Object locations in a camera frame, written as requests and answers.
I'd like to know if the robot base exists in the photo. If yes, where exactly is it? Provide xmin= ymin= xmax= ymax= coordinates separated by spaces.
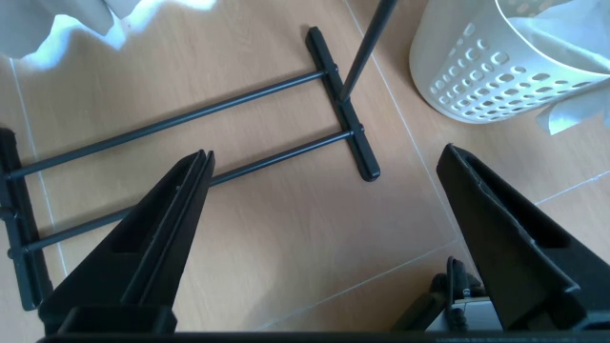
xmin=393 ymin=255 xmax=505 ymax=333

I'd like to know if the black clothes rack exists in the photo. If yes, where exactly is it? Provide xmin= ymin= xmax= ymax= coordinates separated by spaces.
xmin=0 ymin=0 xmax=399 ymax=312

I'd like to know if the heap of clothes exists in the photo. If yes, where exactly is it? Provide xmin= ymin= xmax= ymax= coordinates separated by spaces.
xmin=507 ymin=0 xmax=610 ymax=137

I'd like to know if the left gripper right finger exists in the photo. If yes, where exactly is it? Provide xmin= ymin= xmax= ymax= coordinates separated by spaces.
xmin=436 ymin=144 xmax=610 ymax=332

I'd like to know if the beige curtain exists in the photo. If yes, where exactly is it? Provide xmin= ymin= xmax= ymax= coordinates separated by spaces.
xmin=0 ymin=0 xmax=144 ymax=59

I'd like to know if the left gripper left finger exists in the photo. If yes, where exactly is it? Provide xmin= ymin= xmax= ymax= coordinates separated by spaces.
xmin=37 ymin=150 xmax=215 ymax=334

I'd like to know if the white laundry basket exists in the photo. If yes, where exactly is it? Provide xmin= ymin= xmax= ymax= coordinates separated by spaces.
xmin=408 ymin=0 xmax=610 ymax=125

